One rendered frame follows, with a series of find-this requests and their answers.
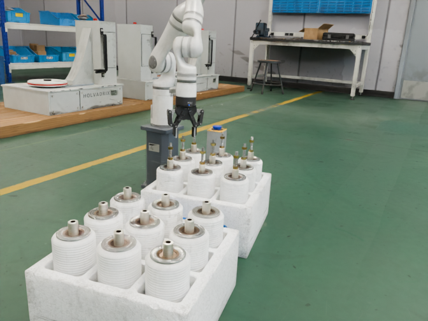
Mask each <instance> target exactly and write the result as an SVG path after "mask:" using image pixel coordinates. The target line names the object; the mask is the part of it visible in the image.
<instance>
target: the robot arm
mask: <svg viewBox="0 0 428 321"><path fill-rule="evenodd" d="M204 1H205V0H186V1H184V2H183V3H181V4H179V5H178V6H177V7H176V8H175V9H174V10H173V12H172V14H171V16H170V19H169V21H168V24H167V26H166V28H165V30H164V32H163V33H162V36H161V37H160V40H159V41H158V43H157V44H156V46H155V48H154V49H153V51H152V53H151V54H150V57H149V60H148V67H149V69H150V70H151V71H152V72H154V73H161V75H160V77H159V78H158V79H157V80H155V81H154V82H153V84H152V95H153V96H152V104H151V125H152V126H154V127H159V128H168V127H173V136H174V137H175V138H177V137H178V128H177V127H178V124H179V123H180V122H181V120H190V121H191V122H192V125H193V126H192V137H195V136H196V134H197V127H198V126H200V125H202V122H203V115H204V110H202V109H197V108H196V95H197V86H196V79H197V68H196V67H195V66H193V65H191V64H187V63H186V62H185V60H184V57H189V58H198V57H200V56H201V54H202V52H203V43H202V39H201V28H202V23H203V17H204V11H203V3H204ZM186 35H189V36H193V37H186ZM172 48H173V52H174V54H173V53H172V52H170V50H171V49H172ZM176 67H177V83H176V87H173V85H174V83H175V73H176ZM173 94H176V106H175V108H174V109H173ZM174 112H175V113H176V118H175V121H174V123H173V113H174ZM196 112H197V114H198V118H197V122H196V120H195V118H194V115H195V114H196Z"/></svg>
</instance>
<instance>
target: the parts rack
mask: <svg viewBox="0 0 428 321"><path fill-rule="evenodd" d="M84 1H85V2H86V4H87V5H88V7H89V8H90V9H91V10H92V12H93V13H94V15H95V16H96V17H97V18H98V19H99V21H104V0H99V7H100V18H99V17H98V16H97V14H96V13H95V11H94V10H93V9H92V8H91V6H90V5H89V4H88V2H87V1H86V0H84ZM76 13H77V15H81V8H80V0H76ZM0 28H1V33H2V39H3V52H4V66H5V70H6V81H5V82H6V83H13V82H12V79H11V70H12V69H38V68H70V67H72V65H73V62H60V61H58V62H30V63H10V54H9V47H8V35H7V32H8V29H25V30H37V31H61V32H76V29H75V27H73V26H63V25H44V24H26V23H16V22H6V15H5V8H4V0H0Z"/></svg>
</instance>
